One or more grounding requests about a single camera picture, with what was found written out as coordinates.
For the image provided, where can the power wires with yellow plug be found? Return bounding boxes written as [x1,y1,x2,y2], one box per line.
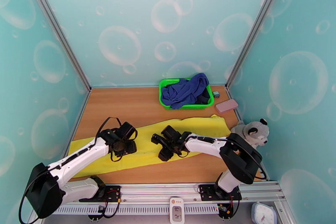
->
[88,191,122,222]
[216,195,240,220]

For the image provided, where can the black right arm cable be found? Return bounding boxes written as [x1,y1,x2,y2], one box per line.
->
[227,136,268,182]

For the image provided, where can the dark navy garment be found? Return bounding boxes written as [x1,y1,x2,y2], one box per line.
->
[194,92,211,105]

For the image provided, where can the pink rectangular case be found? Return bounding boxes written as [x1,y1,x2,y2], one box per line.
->
[215,99,239,114]

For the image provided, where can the grey raccoon plush toy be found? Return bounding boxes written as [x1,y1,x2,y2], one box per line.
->
[231,118,270,150]

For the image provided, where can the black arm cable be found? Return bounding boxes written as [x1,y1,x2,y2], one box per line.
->
[227,136,268,182]
[95,116,123,140]

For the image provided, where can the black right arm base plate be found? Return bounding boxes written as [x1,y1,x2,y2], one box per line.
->
[198,183,242,201]

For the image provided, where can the yellow trousers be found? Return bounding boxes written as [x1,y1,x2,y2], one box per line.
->
[68,114,228,179]

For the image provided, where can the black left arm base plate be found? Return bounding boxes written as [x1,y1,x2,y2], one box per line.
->
[79,185,122,203]

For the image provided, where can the white digital clock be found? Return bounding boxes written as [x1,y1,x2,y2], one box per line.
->
[169,197,185,224]

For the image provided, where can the green plastic basket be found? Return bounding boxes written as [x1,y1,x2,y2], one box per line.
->
[158,78,215,111]

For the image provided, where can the aluminium mounting rail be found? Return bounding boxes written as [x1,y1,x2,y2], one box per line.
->
[37,182,285,204]

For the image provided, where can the aluminium frame post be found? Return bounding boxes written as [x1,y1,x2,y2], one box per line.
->
[225,0,292,90]
[20,0,93,92]

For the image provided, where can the blue garment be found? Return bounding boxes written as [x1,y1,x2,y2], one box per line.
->
[160,72,210,110]

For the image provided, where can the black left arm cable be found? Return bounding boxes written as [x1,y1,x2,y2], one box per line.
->
[95,116,123,140]

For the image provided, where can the pale blue analog clock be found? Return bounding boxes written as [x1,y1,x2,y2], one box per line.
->
[250,201,278,224]

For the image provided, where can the white slotted cable duct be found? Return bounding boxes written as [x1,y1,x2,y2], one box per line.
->
[43,204,220,216]

